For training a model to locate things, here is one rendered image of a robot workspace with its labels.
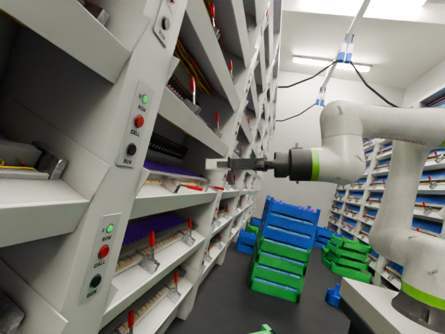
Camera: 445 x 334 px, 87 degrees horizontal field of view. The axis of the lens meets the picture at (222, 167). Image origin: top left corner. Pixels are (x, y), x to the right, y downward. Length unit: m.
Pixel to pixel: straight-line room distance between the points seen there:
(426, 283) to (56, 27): 0.99
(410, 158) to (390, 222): 0.24
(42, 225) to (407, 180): 1.04
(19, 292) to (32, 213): 0.16
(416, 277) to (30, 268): 0.94
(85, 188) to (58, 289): 0.13
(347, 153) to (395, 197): 0.44
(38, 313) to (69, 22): 0.34
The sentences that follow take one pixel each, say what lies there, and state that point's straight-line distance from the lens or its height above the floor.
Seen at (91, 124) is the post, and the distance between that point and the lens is 0.35.
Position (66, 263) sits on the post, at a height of 0.46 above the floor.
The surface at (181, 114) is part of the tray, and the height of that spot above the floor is 0.71.
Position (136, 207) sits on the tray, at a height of 0.52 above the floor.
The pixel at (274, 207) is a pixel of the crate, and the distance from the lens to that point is 1.46.
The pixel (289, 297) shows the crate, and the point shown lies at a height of 0.02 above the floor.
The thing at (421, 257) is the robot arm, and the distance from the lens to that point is 0.96.
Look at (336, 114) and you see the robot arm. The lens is 0.69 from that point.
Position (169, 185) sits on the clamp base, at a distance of 0.57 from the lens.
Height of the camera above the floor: 0.61
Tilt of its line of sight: 2 degrees up
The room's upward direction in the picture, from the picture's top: 14 degrees clockwise
